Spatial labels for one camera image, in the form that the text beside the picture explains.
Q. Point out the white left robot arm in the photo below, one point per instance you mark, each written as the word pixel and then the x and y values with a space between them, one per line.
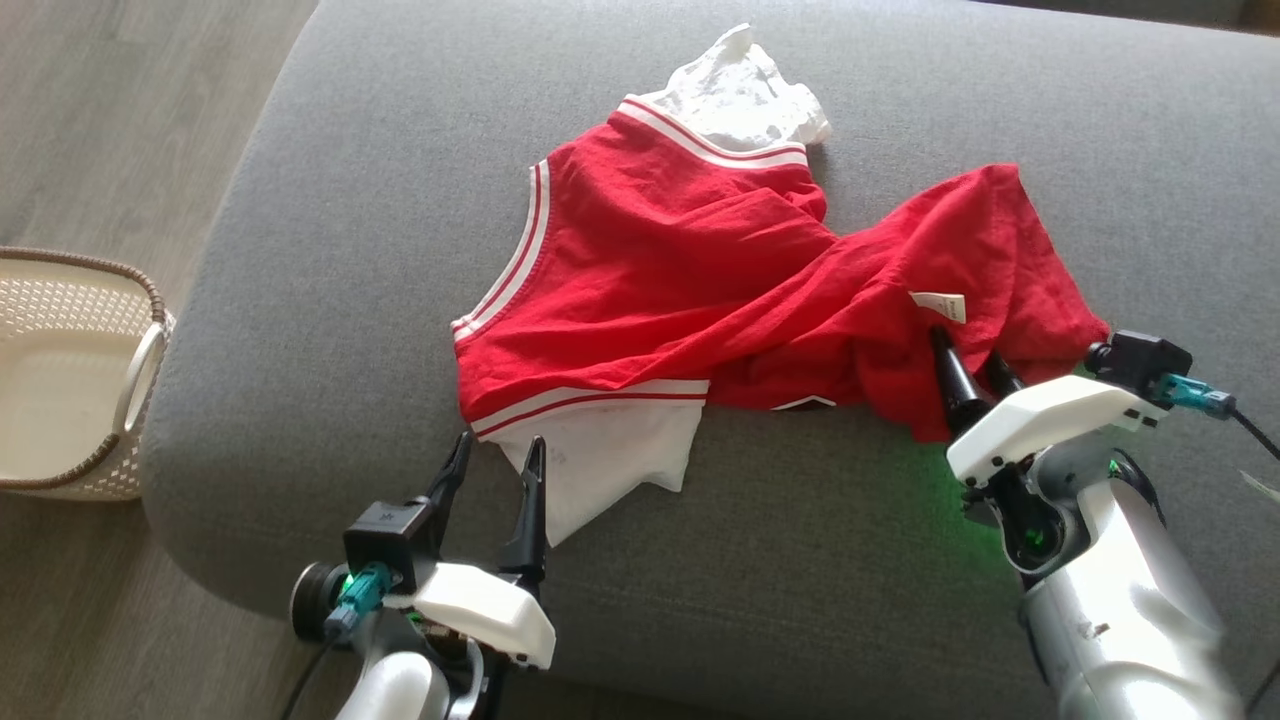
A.
pixel 395 690

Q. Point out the grey yellow sofa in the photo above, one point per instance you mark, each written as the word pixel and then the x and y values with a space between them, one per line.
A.
pixel 350 300

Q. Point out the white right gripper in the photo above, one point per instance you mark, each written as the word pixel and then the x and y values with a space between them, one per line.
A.
pixel 1050 415

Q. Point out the red shirt white sleeves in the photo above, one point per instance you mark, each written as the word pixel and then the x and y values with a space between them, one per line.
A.
pixel 650 270

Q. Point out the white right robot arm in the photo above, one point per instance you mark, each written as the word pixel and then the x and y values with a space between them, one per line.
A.
pixel 1120 620

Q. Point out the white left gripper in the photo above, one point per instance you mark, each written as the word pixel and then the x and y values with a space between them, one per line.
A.
pixel 480 610

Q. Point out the beige woven laundry basket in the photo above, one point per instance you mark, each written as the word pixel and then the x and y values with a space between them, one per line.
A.
pixel 60 400

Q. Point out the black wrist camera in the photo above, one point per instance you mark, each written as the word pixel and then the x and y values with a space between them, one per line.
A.
pixel 1140 360
pixel 385 530

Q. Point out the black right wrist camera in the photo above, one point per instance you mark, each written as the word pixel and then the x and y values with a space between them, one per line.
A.
pixel 1140 360

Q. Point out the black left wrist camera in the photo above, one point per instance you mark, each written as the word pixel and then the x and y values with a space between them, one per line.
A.
pixel 385 530

